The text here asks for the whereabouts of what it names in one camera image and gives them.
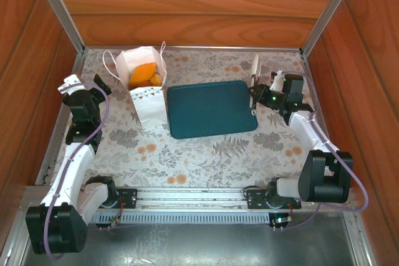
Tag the aluminium frame rail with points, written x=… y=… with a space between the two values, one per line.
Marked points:
x=76 y=69
x=307 y=66
x=218 y=48

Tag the teal plastic tray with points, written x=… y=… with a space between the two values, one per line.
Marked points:
x=209 y=110

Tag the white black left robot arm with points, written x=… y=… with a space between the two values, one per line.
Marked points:
x=74 y=166

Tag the floral tablecloth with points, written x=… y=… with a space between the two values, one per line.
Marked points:
x=187 y=160

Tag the aluminium frame post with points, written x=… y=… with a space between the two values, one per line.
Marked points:
x=57 y=7
x=332 y=6

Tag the cream-tipped tongs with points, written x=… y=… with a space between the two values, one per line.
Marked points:
x=256 y=66

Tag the white patterned paper bag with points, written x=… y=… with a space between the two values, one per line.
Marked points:
x=149 y=107

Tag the shiny metal sheet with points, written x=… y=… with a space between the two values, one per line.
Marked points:
x=187 y=244

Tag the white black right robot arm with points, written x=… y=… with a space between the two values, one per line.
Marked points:
x=307 y=132

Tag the wide aluminium base rail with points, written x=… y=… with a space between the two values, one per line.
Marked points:
x=193 y=196

